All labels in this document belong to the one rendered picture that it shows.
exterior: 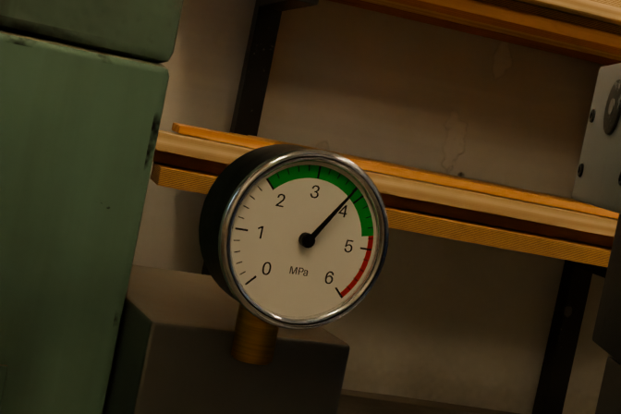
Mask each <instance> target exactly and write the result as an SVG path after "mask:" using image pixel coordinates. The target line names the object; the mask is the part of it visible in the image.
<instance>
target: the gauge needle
mask: <svg viewBox="0 0 621 414"><path fill-rule="evenodd" d="M357 189H358V188H355V189H354V190H353V191H352V192H351V193H350V194H349V195H348V196H347V198H346V199H345V200H344V201H343V202H342V203H341V204H340V205H339V206H338V207H337V208H336V209H335V210H334V211H333V212H332V213H331V214H330V215H329V216H328V217H327V218H326V219H325V220H324V221H323V222H322V223H321V224H320V225H319V226H318V227H317V228H316V229H315V230H314V231H313V232H312V233H311V234H310V233H306V232H305V233H302V234H301V235H300V236H299V238H298V242H299V244H300V245H301V246H303V247H305V248H311V247H312V246H313V245H314V243H315V238H316V237H317V236H318V235H319V233H320V232H321V231H322V230H323V229H324V227H325V226H326V225H327V224H328V223H329V222H330V221H331V219H332V218H333V217H334V216H335V215H336V214H337V212H338V211H339V210H340V209H341V208H342V207H343V206H344V204H345V203H346V202H347V201H348V200H349V198H350V197H351V196H352V195H353V194H354V193H355V192H356V190H357Z"/></svg>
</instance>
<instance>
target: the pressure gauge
mask: <svg viewBox="0 0 621 414"><path fill-rule="evenodd" d="M355 188H358V189H357V190H356V192H355V193H354V194H353V195H352V196H351V197H350V198H349V200H348V201H347V202H346V203H345V204H344V206H343V207H342V208H341V209H340V210H339V211H338V212H337V214H336V215H335V216H334V217H333V218H332V219H331V221H330V222H329V223H328V224H327V225H326V226H325V227H324V229H323V230H322V231H321V232H320V233H319V235H318V236H317V237H316V238H315V243H314V245H313V246H312V247H311V248H305V247H303V246H301V245H300V244H299V242H298V238H299V236H300V235H301V234H302V233H305V232H306V233H310V234H311V233H312V232H313V231H314V230H315V229H316V228H317V227H318V226H319V225H320V224H321V223H322V222H323V221H324V220H325V219H326V218H327V217H328V216H329V215H330V214H331V213H332V212H333V211H334V210H335V209H336V208H337V207H338V206H339V205H340V204H341V203H342V202H343V201H344V200H345V199H346V198H347V196H348V195H349V194H350V193H351V192H352V191H353V190H354V189H355ZM199 241H200V246H201V255H202V258H203V260H204V262H205V265H206V267H207V269H208V271H209V273H210V275H211V276H212V278H213V280H214V281H215V282H216V283H217V285H218V286H220V287H221V288H222V289H223V290H224V291H225V292H226V294H228V295H229V296H230V297H231V298H233V299H235V300H236V301H238V302H239V308H238V313H237V321H236V326H235V337H234V342H233V346H232V351H231V355H232V356H233V358H234V359H237V360H240V361H243V362H247V363H251V364H257V365H267V364H269V362H272V361H273V357H274V349H275V344H276V339H277V336H278V331H279V327H281V328H286V329H295V330H301V329H311V328H316V327H320V326H323V325H326V324H328V323H332V322H334V321H336V320H338V319H339V318H341V317H343V316H345V315H346V314H347V313H349V312H350V311H352V310H353V309H354V308H355V307H357V306H358V305H359V304H360V303H361V302H362V301H363V300H364V298H365V297H366V296H367V295H368V293H369V292H370V291H371V289H372V287H373V286H374V284H375V283H376V281H377V279H378V277H379V275H380V273H381V271H382V269H383V266H384V261H385V257H386V254H387V249H388V242H389V224H388V217H387V212H386V209H385V205H384V201H383V198H382V196H381V194H380V192H379V190H378V189H377V187H376V186H375V184H374V183H373V181H372V180H371V178H370V177H369V176H368V175H367V174H366V173H365V172H364V171H363V170H362V169H361V168H360V167H359V166H358V165H356V164H355V163H353V162H352V161H350V160H349V159H347V158H346V157H344V156H342V155H340V154H337V153H334V152H328V151H325V150H318V149H308V148H304V147H300V146H298V145H290V144H273V145H268V146H263V147H260V148H257V149H255V150H252V151H250V152H247V153H245V154H243V155H242V156H240V157H238V158H237V159H236V160H235V161H234V162H233V163H231V164H230V165H229V166H228V167H226V168H225V170H224V171H223V172H222V173H221V174H220V175H219V176H218V178H217V179H216V180H215V181H214V182H213V185H212V186H211V188H210V189H209V192H208V194H207V196H206V198H205V201H204V203H203V206H202V209H201V217H200V224H199Z"/></svg>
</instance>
